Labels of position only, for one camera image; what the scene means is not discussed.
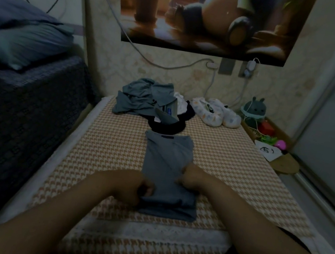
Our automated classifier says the pink ball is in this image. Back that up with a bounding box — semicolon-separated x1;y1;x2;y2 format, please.
274;139;288;152

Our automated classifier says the person's right hand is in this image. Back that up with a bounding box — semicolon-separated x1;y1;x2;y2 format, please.
175;161;218;196

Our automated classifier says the cartoon bear wall poster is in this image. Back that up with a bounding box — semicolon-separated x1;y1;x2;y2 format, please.
112;0;318;71

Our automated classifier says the green toy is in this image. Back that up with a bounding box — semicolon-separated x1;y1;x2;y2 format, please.
258;134;278;146

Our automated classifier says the black garment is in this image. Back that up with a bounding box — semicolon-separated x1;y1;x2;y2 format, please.
147;96;197;138

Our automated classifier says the wooden bedside tray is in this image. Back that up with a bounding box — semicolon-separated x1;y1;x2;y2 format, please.
236;113;307;176

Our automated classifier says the grey sliding door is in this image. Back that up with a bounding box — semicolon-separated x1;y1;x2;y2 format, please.
282;33;335;220

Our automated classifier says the long white cable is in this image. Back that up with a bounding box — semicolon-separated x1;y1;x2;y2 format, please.
78;0;227;76

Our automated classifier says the thin white charger cable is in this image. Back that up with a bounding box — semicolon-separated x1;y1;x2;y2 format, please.
228;75;256;109

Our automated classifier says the person's right forearm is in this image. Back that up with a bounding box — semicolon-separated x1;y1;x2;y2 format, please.
195;174;335;254

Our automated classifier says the white charger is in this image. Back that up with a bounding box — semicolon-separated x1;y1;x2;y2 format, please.
242;57;259;80

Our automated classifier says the dark patterned bed cover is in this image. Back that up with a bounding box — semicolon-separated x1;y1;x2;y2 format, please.
0;46;100;254

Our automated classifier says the teal round bunny lamp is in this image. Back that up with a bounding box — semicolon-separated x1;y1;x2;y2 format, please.
239;95;269;129

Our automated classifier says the blue polo shirt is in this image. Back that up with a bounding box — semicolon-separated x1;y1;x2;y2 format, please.
135;129;207;223

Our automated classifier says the person's left forearm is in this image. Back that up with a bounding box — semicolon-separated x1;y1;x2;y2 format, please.
0;160;127;254

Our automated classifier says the grey wall socket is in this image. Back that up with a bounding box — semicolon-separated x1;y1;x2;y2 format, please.
217;57;236;76

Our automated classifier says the person's left hand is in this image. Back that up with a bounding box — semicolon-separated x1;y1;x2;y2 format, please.
105;167;158;210

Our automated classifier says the white polo shirt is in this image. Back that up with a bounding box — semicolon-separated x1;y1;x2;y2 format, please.
172;93;190;118

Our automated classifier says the red toy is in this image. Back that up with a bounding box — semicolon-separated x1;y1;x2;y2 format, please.
258;119;279;137

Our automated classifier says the blue pillow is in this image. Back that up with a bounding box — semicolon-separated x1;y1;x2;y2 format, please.
0;0;65;49

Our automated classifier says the grey-green pillow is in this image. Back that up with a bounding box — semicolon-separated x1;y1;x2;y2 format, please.
0;18;77;78

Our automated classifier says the white printed card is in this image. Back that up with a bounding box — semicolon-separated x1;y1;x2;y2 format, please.
252;139;285;164

